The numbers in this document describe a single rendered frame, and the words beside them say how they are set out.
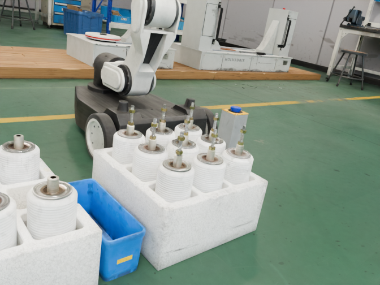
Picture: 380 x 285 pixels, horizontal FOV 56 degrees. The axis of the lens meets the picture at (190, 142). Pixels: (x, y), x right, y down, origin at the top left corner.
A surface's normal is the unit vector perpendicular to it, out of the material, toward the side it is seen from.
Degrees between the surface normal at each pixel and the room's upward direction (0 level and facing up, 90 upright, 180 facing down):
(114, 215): 88
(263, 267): 0
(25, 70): 90
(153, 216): 90
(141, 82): 106
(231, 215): 90
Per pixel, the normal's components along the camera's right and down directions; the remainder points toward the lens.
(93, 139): -0.77, 0.11
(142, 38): 0.57, 0.55
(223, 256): 0.15, -0.93
